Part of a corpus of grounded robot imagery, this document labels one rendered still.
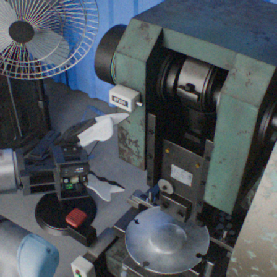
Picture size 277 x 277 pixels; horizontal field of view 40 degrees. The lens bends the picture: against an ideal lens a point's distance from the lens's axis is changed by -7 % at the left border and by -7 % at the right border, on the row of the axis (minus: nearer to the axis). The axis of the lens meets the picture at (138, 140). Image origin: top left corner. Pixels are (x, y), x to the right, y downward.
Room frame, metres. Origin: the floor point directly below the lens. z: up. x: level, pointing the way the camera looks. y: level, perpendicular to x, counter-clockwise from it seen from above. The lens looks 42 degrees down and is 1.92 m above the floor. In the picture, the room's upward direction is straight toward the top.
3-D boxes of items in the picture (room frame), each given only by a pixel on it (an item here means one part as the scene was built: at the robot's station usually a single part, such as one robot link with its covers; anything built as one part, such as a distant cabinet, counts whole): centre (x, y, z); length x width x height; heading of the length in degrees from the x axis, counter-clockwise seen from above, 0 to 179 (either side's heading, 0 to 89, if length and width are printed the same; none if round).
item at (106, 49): (1.03, 0.01, 1.31); 0.22 x 0.12 x 0.22; 144
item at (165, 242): (0.77, -0.10, 0.78); 0.29 x 0.29 x 0.01
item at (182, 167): (0.83, -0.15, 1.04); 0.17 x 0.15 x 0.30; 144
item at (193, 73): (0.87, -0.17, 1.27); 0.21 x 0.12 x 0.34; 144
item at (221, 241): (0.77, -0.31, 0.76); 0.17 x 0.06 x 0.10; 54
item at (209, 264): (0.66, -0.24, 0.75); 0.03 x 0.03 x 0.10; 54
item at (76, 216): (0.88, 0.23, 0.72); 0.07 x 0.06 x 0.08; 144
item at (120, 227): (0.87, -0.17, 0.68); 0.45 x 0.30 x 0.06; 54
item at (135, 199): (0.97, -0.04, 0.76); 0.17 x 0.06 x 0.10; 54
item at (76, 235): (0.87, 0.21, 0.62); 0.10 x 0.06 x 0.20; 54
